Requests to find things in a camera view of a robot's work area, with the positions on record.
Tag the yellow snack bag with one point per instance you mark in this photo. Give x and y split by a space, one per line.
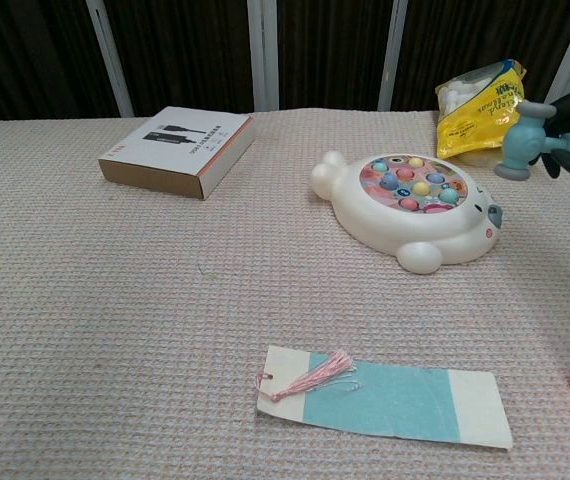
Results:
470 125

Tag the teal toy hammer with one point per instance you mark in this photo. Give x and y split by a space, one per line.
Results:
521 142

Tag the white seal fishing toy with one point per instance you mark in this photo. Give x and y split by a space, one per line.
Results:
415 225

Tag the white and teal paper bookmark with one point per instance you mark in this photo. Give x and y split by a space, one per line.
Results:
390 405

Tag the pink waffle-weave tablecloth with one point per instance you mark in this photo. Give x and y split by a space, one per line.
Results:
115 300

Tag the pink bookmark tassel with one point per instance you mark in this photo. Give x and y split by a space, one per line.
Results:
310 380

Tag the dark ribbed curtain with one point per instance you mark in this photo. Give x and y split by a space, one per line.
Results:
190 50

